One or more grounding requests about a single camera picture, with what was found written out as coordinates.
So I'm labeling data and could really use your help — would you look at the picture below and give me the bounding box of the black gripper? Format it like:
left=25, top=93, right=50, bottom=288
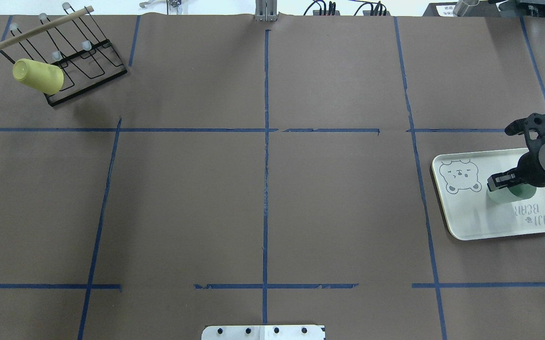
left=487, top=151, right=545, bottom=192

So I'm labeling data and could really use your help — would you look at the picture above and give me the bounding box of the green cup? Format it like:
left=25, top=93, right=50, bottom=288
left=486, top=184, right=537, bottom=204

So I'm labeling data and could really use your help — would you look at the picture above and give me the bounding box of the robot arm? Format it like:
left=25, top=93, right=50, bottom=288
left=487, top=142, right=545, bottom=192

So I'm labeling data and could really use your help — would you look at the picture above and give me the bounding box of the cream bear tray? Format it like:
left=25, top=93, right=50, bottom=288
left=431, top=148, right=545, bottom=240

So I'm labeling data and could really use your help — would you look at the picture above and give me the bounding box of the small metal cup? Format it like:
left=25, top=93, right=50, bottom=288
left=452, top=0, right=480, bottom=17

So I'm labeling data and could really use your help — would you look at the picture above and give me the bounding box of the yellow cup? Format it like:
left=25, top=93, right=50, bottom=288
left=13, top=59, right=64, bottom=95

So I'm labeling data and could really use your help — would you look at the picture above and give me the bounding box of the aluminium frame post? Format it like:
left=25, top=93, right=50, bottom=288
left=255, top=0, right=279, bottom=22

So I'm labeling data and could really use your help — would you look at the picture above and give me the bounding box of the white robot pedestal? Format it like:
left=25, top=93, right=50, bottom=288
left=201, top=324, right=326, bottom=340

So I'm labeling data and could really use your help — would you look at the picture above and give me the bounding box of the black wire cup rack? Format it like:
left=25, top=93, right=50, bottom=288
left=0, top=2, right=128, bottom=106

